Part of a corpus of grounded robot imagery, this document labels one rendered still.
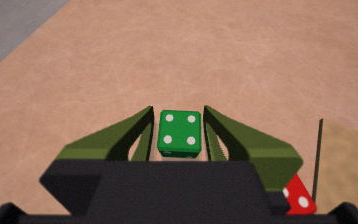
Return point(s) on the green die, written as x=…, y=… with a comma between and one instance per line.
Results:
x=179, y=134

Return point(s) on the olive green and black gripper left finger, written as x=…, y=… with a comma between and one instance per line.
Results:
x=114, y=142

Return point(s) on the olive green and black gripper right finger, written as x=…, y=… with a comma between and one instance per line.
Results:
x=276, y=161

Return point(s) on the red die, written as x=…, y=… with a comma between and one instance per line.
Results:
x=299, y=198

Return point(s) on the tan flat mat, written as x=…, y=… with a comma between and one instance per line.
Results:
x=336, y=167

